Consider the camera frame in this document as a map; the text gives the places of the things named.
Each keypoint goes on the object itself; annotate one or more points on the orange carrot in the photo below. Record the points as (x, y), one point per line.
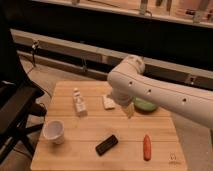
(147, 148)

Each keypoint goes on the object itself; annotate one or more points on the white plastic bottle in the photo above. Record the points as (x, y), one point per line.
(79, 103)

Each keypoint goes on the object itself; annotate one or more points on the green ceramic bowl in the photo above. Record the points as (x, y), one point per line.
(144, 105)

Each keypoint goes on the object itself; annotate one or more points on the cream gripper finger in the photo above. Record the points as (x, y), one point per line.
(130, 110)

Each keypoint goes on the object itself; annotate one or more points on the black chair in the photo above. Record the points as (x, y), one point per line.
(13, 119)

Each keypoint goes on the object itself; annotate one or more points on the wooden table board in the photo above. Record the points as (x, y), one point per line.
(83, 134)

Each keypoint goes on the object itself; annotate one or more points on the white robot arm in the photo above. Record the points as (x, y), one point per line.
(127, 81)

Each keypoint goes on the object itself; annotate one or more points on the white sponge block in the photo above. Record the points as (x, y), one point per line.
(108, 103)

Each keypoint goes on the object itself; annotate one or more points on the black rectangular remote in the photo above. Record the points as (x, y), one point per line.
(106, 145)

